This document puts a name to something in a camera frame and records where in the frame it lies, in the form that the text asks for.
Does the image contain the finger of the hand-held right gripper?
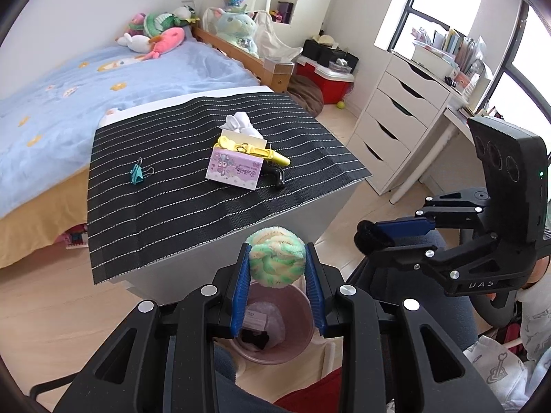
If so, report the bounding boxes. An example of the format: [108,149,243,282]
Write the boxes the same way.
[368,232,517,297]
[374,187,493,237]

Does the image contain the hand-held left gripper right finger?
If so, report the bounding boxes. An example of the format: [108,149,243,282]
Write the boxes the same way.
[303,243,504,413]

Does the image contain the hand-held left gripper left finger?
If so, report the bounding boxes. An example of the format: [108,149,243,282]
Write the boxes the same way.
[54,243,253,413]

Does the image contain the pink waste bin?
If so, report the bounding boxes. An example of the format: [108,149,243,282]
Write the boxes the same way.
[224,283,317,366]

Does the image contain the black fuzzy ball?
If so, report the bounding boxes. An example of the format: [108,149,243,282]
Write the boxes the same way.
[354,220,388,254]

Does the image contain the green yellow braided cloth ball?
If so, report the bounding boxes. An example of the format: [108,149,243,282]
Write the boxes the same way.
[245,225,307,288]

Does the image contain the purple cartoon print box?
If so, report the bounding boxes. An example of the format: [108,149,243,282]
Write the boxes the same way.
[206,128,268,191]

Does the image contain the black curved plastic piece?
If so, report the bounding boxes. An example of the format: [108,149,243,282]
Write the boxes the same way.
[260,161,287,190]

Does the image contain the yellow clip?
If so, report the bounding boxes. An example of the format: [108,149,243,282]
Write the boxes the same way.
[217,135,291,167]

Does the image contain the teal binder clip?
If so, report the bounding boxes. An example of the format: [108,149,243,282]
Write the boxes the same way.
[130,159,156,186]

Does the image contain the white tissue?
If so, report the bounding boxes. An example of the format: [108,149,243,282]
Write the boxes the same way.
[220,112,264,140]

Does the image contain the white desk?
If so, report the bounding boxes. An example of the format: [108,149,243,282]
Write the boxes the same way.
[389,105,478,205]

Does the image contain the black striped table mat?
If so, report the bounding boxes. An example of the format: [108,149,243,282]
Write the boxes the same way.
[87,93,373,285]

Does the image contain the white drawer unit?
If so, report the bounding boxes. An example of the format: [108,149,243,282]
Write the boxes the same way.
[346,52,463,194]

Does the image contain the row of books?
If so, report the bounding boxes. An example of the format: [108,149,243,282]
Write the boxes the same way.
[430,28,491,80]

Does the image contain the person's white patterned clothing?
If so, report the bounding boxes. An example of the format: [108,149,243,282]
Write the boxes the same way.
[464,284,551,403]

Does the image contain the white storage box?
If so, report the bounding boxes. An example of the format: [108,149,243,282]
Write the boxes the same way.
[411,43,459,67]

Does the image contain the red cooler box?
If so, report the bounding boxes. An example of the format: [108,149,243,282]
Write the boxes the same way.
[295,56,356,105]

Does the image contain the brown floor cushion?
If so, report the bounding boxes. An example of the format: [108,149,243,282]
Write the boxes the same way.
[288,74,325,117]

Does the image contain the black storage boxes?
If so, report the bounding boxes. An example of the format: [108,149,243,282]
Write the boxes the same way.
[301,39,360,74]

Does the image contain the clear plastic box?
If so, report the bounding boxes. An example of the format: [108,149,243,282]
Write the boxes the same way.
[263,57,295,76]

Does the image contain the yellow bed skirt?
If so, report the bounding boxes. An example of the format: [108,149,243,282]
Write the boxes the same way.
[0,168,93,267]

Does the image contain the white cloth hamper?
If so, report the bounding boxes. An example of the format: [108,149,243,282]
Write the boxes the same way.
[254,11,304,61]

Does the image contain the light blue printed blanket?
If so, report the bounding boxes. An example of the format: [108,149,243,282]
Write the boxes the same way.
[0,41,274,220]

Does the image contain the large teal cat plush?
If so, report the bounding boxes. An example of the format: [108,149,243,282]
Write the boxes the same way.
[214,6,259,56]

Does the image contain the pink fish plush toy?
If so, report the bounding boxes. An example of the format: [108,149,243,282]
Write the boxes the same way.
[129,27,186,61]

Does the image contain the white plush toy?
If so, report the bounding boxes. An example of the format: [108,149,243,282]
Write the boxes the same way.
[116,32,151,52]

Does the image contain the green striped plush toy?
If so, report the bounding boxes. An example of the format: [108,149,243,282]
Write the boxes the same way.
[142,11,181,37]

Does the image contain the white green duck plush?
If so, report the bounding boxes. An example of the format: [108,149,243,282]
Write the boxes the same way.
[172,6,201,24]

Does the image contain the wooden bed frame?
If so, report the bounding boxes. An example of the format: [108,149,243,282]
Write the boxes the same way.
[191,26,293,93]

